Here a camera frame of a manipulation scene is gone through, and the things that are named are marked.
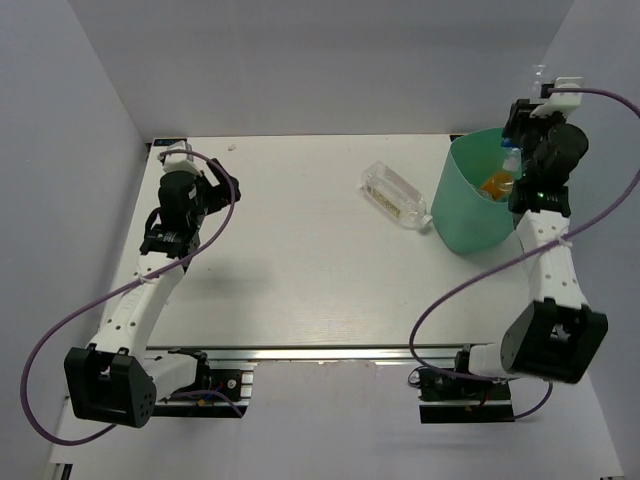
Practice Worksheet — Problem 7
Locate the clear bottle dark blue label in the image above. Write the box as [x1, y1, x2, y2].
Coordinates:
[501, 62, 549, 174]

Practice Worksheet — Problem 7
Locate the orange juice bottle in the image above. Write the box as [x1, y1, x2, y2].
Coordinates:
[479, 171, 514, 201]

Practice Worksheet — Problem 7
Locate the large clear square bottle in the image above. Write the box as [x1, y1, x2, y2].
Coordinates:
[361, 162, 433, 231]

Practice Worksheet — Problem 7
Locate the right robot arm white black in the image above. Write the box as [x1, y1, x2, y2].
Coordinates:
[451, 99, 608, 399]

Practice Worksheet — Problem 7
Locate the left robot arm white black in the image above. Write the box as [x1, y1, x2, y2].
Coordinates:
[64, 148, 240, 428]

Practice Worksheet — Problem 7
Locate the green plastic bin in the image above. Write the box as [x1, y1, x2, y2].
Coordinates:
[431, 128, 521, 254]

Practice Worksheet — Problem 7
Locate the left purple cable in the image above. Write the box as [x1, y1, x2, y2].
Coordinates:
[22, 149, 236, 446]

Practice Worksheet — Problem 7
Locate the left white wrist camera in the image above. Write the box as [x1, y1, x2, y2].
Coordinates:
[157, 140, 201, 176]

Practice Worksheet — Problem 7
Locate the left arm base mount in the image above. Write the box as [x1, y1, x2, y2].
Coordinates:
[153, 350, 257, 419]

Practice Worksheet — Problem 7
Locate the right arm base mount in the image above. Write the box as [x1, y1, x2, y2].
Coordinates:
[408, 366, 515, 425]

